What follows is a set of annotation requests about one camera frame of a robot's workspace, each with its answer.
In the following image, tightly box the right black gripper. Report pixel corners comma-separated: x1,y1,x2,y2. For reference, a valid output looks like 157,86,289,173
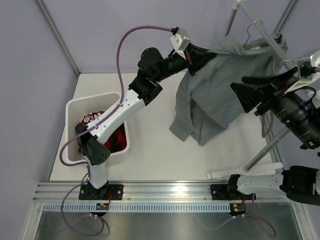
228,66,320,148

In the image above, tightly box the hanger of grey shirt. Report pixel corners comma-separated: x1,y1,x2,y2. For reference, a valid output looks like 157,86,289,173
241,21,270,50

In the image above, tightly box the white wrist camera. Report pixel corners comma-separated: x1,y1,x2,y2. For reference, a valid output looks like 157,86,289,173
170,27,191,60
286,49,320,93

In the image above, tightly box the aluminium mounting rail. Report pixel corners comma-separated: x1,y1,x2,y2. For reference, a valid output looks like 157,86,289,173
32,181,307,203

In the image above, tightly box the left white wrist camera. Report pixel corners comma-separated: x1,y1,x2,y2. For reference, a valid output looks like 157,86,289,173
170,27,191,60

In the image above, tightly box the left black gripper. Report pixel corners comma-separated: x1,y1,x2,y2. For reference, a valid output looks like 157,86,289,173
152,42,216,83

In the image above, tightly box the hanger of plaid shirt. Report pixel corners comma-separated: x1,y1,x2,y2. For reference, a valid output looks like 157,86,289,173
261,56,294,138

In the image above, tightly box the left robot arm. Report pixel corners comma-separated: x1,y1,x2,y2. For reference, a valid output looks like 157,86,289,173
74,43,216,200

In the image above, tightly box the metal clothes rack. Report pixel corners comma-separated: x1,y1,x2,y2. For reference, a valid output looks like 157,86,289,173
206,0,320,180

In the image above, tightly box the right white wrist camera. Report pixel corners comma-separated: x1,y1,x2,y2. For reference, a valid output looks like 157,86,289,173
286,49,320,93

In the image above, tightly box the grey shirt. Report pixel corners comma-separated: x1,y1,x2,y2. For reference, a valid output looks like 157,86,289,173
169,35,281,146

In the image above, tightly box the white slotted cable duct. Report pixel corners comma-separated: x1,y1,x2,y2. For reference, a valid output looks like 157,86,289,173
43,202,231,213

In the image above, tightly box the red black plaid shirt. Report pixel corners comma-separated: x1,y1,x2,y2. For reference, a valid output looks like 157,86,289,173
76,111,126,157

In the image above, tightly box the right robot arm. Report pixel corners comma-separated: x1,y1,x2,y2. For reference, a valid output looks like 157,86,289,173
226,62,320,206

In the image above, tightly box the white plastic basket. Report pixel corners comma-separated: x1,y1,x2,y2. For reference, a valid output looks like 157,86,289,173
63,91,130,166

